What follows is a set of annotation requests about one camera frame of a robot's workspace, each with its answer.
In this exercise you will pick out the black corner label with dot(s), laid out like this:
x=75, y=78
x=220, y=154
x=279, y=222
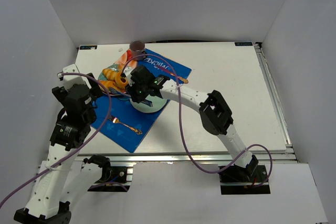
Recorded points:
x=243, y=43
x=88, y=47

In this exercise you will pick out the gold fork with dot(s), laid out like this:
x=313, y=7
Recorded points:
x=115, y=120

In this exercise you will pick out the orange donut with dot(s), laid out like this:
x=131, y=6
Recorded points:
x=121, y=82

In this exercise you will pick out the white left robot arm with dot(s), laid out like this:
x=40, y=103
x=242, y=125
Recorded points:
x=52, y=200

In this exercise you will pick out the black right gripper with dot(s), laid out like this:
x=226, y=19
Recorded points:
x=135, y=91

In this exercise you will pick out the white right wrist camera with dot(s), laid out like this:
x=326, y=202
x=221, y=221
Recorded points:
x=127, y=75

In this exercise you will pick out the red patterned plate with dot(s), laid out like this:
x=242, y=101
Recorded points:
x=114, y=67

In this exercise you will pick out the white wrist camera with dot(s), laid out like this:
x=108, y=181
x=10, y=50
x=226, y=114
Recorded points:
x=69, y=76
x=127, y=75

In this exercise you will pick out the metal tongs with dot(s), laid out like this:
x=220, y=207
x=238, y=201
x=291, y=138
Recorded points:
x=116, y=92

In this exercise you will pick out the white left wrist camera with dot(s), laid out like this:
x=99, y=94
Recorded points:
x=69, y=76

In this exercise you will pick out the long bread roll back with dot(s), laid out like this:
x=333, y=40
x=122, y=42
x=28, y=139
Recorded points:
x=110, y=74

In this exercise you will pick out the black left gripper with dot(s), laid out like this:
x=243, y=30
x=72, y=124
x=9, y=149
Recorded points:
x=92, y=87

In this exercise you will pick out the right black corner label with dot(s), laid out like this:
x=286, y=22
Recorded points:
x=243, y=43

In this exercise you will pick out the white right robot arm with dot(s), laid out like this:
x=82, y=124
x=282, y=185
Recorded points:
x=216, y=116

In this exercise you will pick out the aluminium table frame rail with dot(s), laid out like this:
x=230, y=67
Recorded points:
x=275, y=99

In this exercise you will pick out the long bread roll front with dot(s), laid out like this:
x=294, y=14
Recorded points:
x=110, y=86

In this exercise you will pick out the purple mug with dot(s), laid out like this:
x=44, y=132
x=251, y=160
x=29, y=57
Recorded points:
x=138, y=50

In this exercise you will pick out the green flower plate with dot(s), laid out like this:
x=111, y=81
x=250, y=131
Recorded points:
x=158, y=104

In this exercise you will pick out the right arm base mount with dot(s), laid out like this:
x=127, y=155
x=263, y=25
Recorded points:
x=234, y=184

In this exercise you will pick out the long bread roll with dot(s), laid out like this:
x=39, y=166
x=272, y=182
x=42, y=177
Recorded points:
x=110, y=74
x=110, y=86

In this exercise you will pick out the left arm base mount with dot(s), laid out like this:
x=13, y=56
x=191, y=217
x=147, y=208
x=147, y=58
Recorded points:
x=117, y=179

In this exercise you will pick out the left black corner label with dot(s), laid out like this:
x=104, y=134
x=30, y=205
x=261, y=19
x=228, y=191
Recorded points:
x=88, y=47

